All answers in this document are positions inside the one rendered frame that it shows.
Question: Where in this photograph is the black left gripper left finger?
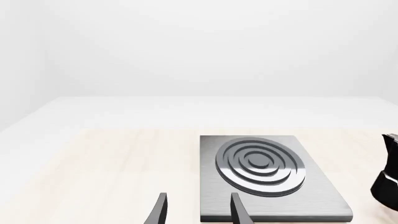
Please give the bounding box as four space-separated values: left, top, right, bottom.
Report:
143 192 169 224

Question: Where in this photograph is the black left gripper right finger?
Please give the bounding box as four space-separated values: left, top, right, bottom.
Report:
230 192 255 224

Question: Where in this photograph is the flat black stove plate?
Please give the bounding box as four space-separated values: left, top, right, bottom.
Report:
199 134 354 223

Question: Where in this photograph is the black moka pot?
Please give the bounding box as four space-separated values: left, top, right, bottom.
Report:
371 133 398 211

